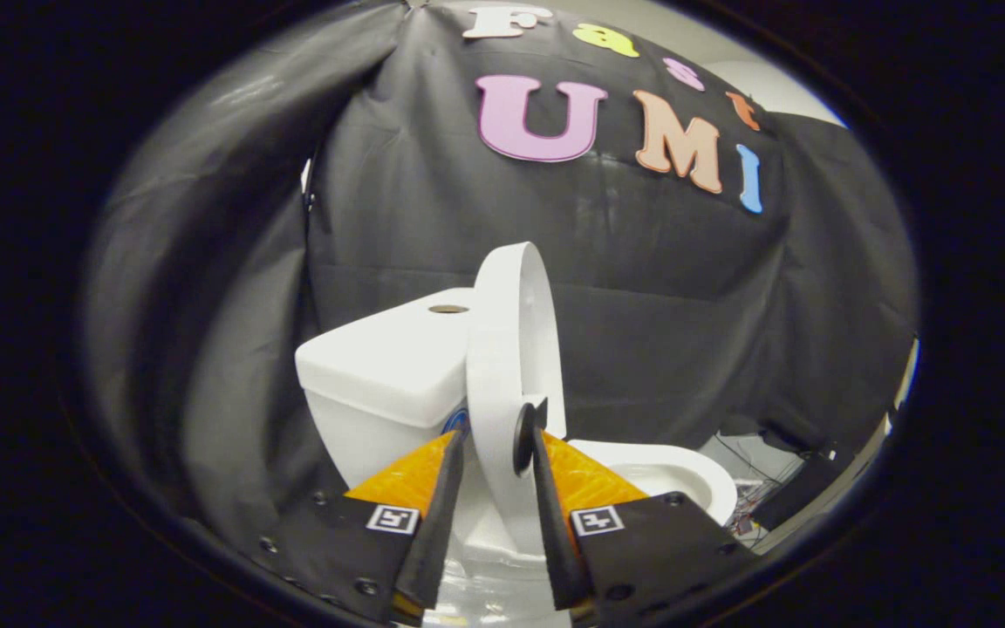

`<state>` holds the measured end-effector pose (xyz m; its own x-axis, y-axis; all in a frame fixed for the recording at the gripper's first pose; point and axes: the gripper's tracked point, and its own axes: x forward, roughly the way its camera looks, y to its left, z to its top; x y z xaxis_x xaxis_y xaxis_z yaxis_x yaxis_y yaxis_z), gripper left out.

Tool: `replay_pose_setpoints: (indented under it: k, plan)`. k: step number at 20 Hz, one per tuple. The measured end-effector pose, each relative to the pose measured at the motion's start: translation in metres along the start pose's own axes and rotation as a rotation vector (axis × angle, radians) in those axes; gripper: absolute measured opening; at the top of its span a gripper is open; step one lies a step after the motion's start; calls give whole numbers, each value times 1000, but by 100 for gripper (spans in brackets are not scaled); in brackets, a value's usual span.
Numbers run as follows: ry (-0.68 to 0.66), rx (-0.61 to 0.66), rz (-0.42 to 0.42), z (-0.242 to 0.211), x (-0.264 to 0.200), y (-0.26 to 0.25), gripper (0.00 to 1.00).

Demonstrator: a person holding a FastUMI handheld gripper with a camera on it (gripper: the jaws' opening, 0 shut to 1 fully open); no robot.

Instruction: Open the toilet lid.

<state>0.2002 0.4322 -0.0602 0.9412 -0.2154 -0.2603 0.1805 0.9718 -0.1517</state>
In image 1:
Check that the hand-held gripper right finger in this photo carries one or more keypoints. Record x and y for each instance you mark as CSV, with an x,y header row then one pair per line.
x,y
555,541

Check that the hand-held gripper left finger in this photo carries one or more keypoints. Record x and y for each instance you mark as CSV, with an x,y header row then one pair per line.
x,y
437,523

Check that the white toilet lid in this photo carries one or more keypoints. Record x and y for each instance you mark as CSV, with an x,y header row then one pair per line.
x,y
502,349

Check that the white ceramic toilet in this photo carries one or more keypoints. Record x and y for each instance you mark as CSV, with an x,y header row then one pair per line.
x,y
389,366

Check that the black box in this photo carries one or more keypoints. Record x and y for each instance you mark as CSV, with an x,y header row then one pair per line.
x,y
803,488

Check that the black backdrop cloth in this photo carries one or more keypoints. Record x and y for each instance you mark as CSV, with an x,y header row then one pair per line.
x,y
642,288

